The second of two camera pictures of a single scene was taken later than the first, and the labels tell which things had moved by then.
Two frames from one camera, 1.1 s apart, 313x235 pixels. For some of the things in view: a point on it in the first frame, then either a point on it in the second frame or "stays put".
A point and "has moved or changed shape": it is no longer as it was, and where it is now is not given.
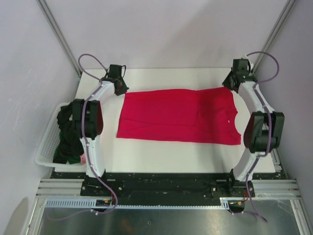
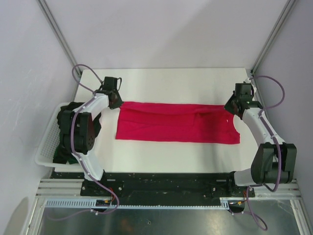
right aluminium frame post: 273,35 stays put
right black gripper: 226,82 -> 228,106
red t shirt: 205,116 has moved or changed shape
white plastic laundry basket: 45,156 stays put
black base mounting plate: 147,186 stays put
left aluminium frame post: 57,33 stays put
